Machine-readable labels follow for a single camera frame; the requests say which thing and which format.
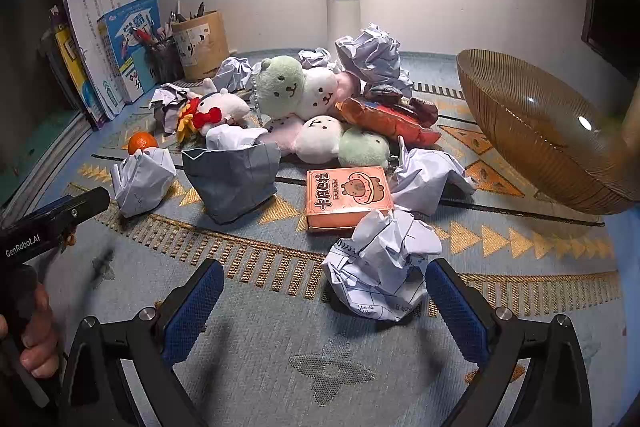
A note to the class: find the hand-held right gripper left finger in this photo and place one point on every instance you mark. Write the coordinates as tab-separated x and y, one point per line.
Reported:
192	312

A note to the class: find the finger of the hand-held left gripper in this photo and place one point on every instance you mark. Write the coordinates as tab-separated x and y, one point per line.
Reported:
85	202

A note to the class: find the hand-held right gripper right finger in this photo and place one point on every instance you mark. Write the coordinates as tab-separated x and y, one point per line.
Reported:
457	312

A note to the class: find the tangerine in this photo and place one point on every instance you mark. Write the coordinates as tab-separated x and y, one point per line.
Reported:
141	143

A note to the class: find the grey paper bag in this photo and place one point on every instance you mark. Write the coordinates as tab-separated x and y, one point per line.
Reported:
230	182

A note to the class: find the orange cartoon print box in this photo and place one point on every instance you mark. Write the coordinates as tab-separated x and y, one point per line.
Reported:
345	197

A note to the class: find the white cat plush red bow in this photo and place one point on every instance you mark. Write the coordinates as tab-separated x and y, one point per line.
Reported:
225	104

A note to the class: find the amber ribbed glass bowl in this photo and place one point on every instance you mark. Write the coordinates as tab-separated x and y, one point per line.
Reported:
525	127

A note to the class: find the orange snack packet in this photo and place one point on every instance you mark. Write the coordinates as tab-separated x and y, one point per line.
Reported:
385	122

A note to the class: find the brown snack wrapper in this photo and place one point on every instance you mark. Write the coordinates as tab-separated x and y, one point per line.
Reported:
410	104

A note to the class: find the three-ball dango plush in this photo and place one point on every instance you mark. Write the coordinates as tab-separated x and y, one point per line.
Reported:
282	87
320	137

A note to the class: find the person's left hand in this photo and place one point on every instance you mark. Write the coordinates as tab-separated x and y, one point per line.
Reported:
42	347

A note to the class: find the green-topped flat book stack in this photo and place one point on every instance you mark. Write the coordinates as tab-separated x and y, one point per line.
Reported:
35	147

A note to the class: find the blue patterned table mat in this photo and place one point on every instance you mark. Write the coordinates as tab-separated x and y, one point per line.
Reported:
280	357

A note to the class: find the yellow book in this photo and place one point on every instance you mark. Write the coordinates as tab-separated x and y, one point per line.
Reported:
72	62

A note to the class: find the dark book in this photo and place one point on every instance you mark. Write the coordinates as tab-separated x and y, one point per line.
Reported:
50	52

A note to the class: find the black mesh pen cup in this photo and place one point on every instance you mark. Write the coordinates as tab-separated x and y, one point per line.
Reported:
165	62

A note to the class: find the blue workbook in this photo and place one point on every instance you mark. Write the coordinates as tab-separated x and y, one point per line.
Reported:
132	42

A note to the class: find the bunch of coloured pens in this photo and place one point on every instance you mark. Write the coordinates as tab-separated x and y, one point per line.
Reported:
147	37

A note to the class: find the books and papers stack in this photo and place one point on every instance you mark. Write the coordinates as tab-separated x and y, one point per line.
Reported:
95	17

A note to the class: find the bamboo pen holder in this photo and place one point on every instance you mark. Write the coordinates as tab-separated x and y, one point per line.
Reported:
205	52

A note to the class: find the bunch of dark pens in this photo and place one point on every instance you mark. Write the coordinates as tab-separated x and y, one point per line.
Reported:
192	13

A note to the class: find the black screen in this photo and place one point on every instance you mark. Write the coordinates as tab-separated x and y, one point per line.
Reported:
612	22

